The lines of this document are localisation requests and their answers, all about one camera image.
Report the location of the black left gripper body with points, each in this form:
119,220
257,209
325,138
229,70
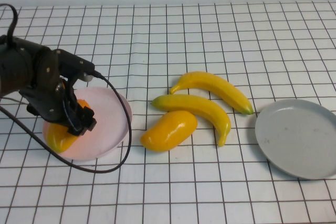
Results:
50,90

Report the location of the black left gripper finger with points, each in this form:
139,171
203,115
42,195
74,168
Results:
76,131
88,119

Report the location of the yellow mango with orange blush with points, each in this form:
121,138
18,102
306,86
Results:
59,138

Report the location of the glossy yellow mango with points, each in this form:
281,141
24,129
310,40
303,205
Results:
168,132

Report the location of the yellow plastic banana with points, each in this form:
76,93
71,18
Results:
215,83
194,104

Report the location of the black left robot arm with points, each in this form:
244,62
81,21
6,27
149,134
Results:
13,64

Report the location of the pink round plate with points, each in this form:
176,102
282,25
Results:
110,127

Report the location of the grey round plate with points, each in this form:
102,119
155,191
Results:
296,140

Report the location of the white grid pattern tablecloth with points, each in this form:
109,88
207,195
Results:
168,45

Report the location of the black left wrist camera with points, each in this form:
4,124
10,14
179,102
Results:
76,62

